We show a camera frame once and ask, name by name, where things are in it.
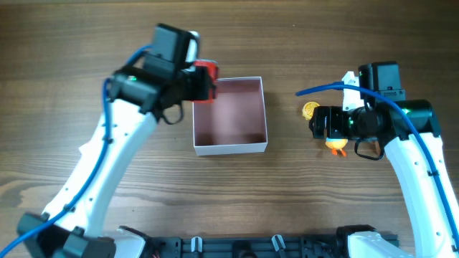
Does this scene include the yellow round ball toy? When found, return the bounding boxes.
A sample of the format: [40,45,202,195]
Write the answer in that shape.
[302,102,320,120]

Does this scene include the orange duck toy blue hat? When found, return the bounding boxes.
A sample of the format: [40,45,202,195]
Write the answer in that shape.
[326,138,348,157]

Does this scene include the red toy truck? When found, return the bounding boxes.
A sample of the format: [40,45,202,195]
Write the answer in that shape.
[194,59,219,103]

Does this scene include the white box pink interior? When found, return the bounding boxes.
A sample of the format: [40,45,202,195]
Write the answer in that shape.
[193,77,268,156]

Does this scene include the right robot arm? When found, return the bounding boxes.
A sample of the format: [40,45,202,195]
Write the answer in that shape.
[299,61,458,257]

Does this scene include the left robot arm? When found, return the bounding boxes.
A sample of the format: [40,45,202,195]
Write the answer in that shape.
[17,24,218,257]

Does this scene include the right blue cable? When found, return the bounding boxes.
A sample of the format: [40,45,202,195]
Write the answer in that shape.
[295,81,459,248]

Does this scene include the blue cable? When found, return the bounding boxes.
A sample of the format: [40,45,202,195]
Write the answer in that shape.
[295,81,459,248]
[0,43,153,257]

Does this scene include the left blue cable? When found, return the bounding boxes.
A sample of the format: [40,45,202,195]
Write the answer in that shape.
[0,43,153,257]

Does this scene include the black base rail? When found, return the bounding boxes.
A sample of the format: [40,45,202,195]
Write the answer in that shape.
[145,234,347,258]

